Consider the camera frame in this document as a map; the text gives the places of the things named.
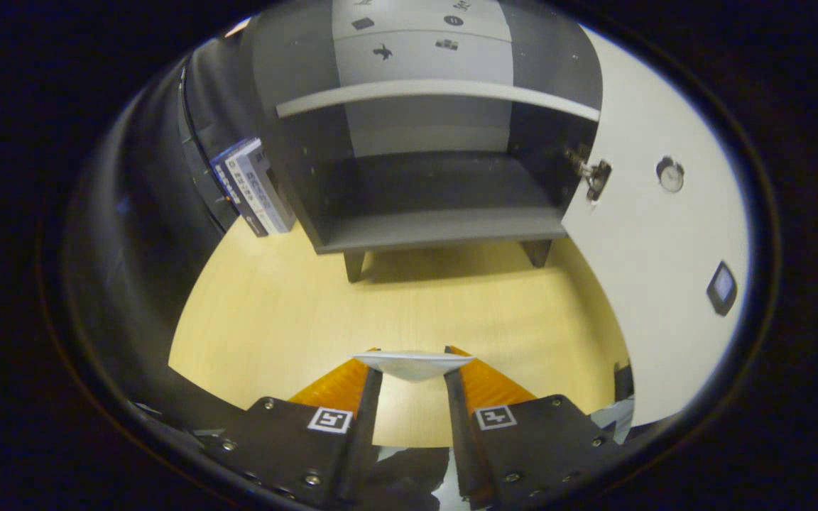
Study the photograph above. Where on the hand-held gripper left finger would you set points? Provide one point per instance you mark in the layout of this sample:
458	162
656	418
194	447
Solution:
366	426

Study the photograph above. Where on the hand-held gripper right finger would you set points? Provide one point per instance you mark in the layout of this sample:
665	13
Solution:
460	433

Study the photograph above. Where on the white blue tube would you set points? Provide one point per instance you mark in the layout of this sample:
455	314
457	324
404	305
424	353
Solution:
412	365

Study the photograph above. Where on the white cabinet door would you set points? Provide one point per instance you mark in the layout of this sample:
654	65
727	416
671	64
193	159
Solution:
650	284

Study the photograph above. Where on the grey cabinet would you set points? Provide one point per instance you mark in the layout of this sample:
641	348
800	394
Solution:
423	231

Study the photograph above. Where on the light grey book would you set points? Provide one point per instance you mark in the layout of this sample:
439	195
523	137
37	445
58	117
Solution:
267	188

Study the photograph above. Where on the metal door hinge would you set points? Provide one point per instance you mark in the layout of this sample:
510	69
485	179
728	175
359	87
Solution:
590	170

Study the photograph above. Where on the black backdrop cloth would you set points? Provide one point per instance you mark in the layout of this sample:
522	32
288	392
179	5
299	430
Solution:
132	248

